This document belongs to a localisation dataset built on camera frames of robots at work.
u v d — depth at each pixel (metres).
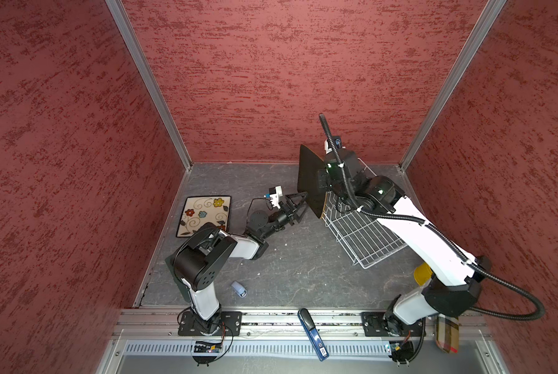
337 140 0.56
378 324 0.74
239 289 0.78
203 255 0.49
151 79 0.88
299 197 0.74
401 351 0.71
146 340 0.71
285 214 0.74
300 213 0.81
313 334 0.69
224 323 0.74
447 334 0.70
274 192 0.79
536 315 0.38
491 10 0.71
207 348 0.72
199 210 1.02
